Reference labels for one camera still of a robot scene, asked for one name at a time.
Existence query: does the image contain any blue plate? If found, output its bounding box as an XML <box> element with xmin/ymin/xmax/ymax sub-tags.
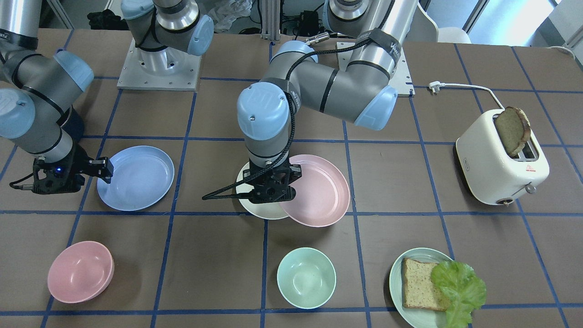
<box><xmin>97</xmin><ymin>145</ymin><xmax>175</xmax><ymax>211</ymax></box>

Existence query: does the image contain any green plate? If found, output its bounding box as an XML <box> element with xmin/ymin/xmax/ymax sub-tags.
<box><xmin>388</xmin><ymin>247</ymin><xmax>452</xmax><ymax>328</ymax></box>

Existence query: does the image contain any pink bowl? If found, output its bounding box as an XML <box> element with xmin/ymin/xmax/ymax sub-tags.
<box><xmin>47</xmin><ymin>241</ymin><xmax>115</xmax><ymax>304</ymax></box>

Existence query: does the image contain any bread slice on plate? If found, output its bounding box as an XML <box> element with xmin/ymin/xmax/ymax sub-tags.
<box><xmin>401</xmin><ymin>257</ymin><xmax>450</xmax><ymax>312</ymax></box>

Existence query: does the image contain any cream toaster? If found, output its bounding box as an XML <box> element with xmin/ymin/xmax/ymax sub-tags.
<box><xmin>455</xmin><ymin>109</ymin><xmax>550</xmax><ymax>205</ymax></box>

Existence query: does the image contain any white chair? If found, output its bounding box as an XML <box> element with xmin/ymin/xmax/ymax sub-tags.
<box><xmin>405</xmin><ymin>2</ymin><xmax>472</xmax><ymax>44</ymax></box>

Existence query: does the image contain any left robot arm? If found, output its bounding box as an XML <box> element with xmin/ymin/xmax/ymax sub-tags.
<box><xmin>231</xmin><ymin>0</ymin><xmax>419</xmax><ymax>204</ymax></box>

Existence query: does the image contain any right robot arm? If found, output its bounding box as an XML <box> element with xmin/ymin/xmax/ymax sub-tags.
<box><xmin>1</xmin><ymin>0</ymin><xmax>214</xmax><ymax>195</ymax></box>

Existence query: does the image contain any white toaster cable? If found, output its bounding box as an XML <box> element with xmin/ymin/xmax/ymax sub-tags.
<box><xmin>429</xmin><ymin>81</ymin><xmax>505</xmax><ymax>110</ymax></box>

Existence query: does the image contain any bread slice in toaster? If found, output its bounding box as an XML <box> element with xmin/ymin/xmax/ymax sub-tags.
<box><xmin>494</xmin><ymin>106</ymin><xmax>532</xmax><ymax>158</ymax></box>

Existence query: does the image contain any lettuce leaf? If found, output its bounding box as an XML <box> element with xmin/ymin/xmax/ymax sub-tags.
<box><xmin>430</xmin><ymin>260</ymin><xmax>487</xmax><ymax>328</ymax></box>

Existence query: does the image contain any green bowl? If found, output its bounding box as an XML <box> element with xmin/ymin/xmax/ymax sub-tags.
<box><xmin>276</xmin><ymin>247</ymin><xmax>337</xmax><ymax>309</ymax></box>

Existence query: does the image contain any pink plate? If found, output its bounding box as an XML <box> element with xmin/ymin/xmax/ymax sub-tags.
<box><xmin>281</xmin><ymin>155</ymin><xmax>351</xmax><ymax>227</ymax></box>

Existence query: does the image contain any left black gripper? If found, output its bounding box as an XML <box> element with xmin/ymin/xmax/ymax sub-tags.
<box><xmin>241</xmin><ymin>164</ymin><xmax>302</xmax><ymax>204</ymax></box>

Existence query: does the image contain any cream plate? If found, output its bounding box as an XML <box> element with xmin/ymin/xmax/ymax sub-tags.
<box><xmin>235</xmin><ymin>162</ymin><xmax>288</xmax><ymax>220</ymax></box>

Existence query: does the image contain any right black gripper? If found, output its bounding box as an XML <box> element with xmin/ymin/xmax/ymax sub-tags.
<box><xmin>32</xmin><ymin>146</ymin><xmax>114</xmax><ymax>195</ymax></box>

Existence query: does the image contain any aluminium frame post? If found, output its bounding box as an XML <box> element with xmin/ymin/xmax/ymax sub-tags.
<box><xmin>258</xmin><ymin>0</ymin><xmax>281</xmax><ymax>43</ymax></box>

